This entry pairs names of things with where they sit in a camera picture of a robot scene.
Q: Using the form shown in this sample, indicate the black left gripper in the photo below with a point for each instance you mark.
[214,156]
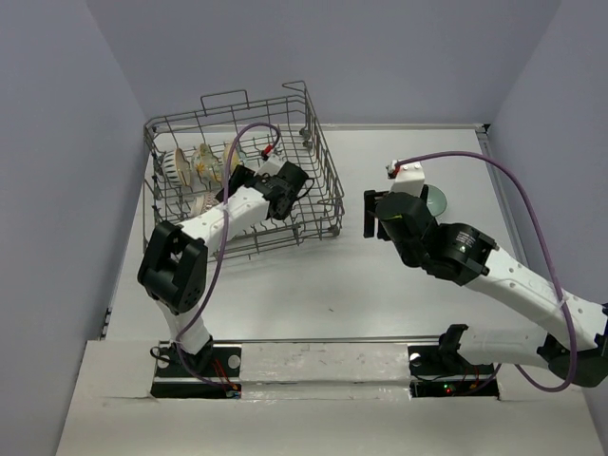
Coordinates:
[237,179]

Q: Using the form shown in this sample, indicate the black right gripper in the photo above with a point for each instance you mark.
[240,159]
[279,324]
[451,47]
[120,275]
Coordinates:
[371,198]

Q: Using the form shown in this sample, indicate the teal yellow sun bowl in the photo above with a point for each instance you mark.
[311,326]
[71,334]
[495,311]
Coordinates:
[232,156]

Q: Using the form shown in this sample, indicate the plain teal bowl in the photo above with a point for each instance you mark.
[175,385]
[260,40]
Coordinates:
[436,201]

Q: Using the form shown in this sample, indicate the brown patterned bowl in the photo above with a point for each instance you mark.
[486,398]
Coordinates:
[203,203]

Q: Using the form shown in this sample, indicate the orange flower bowl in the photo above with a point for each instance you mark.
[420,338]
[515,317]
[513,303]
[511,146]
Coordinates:
[206,165]

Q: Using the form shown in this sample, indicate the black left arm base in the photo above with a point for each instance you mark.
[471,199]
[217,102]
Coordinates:
[171,380]

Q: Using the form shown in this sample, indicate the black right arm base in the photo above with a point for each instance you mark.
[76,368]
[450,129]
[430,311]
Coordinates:
[433,377]

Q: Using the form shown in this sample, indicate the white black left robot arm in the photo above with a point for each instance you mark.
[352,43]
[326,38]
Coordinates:
[181,263]

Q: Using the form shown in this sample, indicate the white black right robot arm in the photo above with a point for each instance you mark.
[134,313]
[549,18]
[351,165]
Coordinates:
[567,335]

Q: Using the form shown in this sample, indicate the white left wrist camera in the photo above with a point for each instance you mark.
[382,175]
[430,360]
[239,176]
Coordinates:
[271,165]

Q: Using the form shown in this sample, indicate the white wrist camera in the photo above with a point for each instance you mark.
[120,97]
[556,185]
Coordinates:
[406,178]
[271,165]

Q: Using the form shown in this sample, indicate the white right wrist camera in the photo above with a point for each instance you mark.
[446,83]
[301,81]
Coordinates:
[406,178]

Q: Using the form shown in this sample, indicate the grey wire dish rack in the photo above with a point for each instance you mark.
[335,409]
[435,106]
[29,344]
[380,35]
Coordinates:
[286,123]

